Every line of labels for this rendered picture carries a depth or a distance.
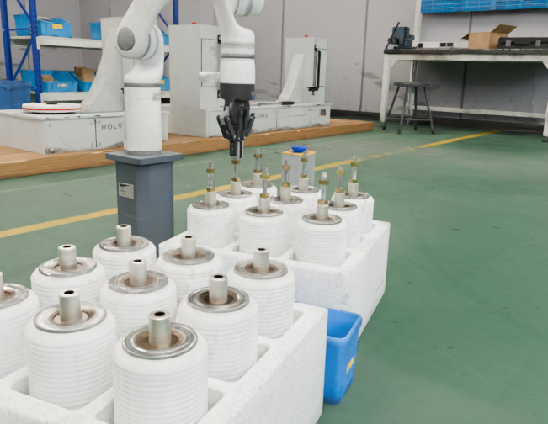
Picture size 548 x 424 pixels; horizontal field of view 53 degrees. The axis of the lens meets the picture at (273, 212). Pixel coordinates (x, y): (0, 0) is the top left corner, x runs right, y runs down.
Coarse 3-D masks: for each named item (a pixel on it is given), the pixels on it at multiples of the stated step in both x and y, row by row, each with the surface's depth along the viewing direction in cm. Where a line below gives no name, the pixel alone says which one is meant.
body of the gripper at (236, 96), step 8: (224, 88) 115; (232, 88) 114; (240, 88) 114; (248, 88) 115; (224, 96) 115; (232, 96) 114; (240, 96) 114; (248, 96) 115; (224, 104) 116; (232, 104) 115; (240, 104) 118; (248, 104) 121; (232, 112) 115; (232, 120) 117
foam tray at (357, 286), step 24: (168, 240) 113; (288, 240) 115; (360, 240) 120; (384, 240) 126; (288, 264) 101; (312, 264) 101; (360, 264) 104; (384, 264) 130; (312, 288) 100; (336, 288) 98; (360, 288) 107; (384, 288) 134; (360, 312) 110
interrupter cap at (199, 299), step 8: (200, 288) 69; (208, 288) 69; (232, 288) 69; (192, 296) 67; (200, 296) 67; (208, 296) 68; (232, 296) 67; (240, 296) 67; (248, 296) 67; (192, 304) 64; (200, 304) 64; (208, 304) 65; (216, 304) 65; (224, 304) 65; (232, 304) 65; (240, 304) 65; (208, 312) 63; (216, 312) 63; (224, 312) 63
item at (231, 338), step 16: (256, 304) 67; (192, 320) 63; (208, 320) 62; (224, 320) 62; (240, 320) 63; (256, 320) 66; (208, 336) 63; (224, 336) 63; (240, 336) 64; (256, 336) 67; (208, 352) 63; (224, 352) 63; (240, 352) 64; (256, 352) 68; (208, 368) 64; (224, 368) 64; (240, 368) 65
